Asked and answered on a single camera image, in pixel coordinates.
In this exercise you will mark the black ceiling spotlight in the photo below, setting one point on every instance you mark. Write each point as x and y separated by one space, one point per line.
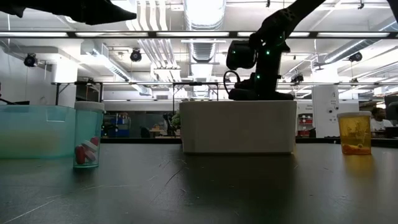
297 77
355 56
136 55
30 60

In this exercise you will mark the teal plastic bin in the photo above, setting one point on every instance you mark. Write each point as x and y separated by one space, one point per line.
31 124

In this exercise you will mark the green artificial succulent plant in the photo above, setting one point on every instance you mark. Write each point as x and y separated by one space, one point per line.
176 120

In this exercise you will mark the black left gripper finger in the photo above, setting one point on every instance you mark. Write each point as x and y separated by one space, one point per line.
99 12

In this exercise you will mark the clear bottle red white capsules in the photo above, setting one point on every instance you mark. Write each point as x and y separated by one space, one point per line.
88 124

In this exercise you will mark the silver ventilation duct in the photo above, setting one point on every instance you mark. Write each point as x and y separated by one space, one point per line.
203 49

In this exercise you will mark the blue storage bins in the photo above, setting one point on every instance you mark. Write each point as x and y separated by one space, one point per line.
119 132

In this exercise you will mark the white plastic bin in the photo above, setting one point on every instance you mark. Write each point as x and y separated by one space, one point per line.
237 127

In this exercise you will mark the red storage shelf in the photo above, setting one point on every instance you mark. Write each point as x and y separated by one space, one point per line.
304 132

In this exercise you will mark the black office chair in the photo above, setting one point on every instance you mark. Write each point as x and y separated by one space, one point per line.
392 112

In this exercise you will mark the person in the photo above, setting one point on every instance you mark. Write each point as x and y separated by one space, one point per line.
377 123

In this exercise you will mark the amber white-capped pill bottle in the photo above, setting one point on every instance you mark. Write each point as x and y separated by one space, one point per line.
354 130
31 140

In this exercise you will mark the white pillar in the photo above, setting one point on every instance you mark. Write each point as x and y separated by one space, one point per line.
325 118

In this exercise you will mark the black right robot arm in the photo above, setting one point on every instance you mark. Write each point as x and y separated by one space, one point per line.
269 62

